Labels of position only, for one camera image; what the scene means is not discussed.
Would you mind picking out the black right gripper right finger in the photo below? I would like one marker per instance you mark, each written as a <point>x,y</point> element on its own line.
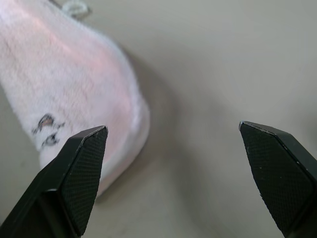
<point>284,178</point>

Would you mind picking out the pink fluffy towel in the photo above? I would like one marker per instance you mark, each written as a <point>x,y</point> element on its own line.
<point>67,81</point>

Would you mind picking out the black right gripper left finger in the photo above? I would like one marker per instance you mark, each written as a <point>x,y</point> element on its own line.
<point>74,183</point>

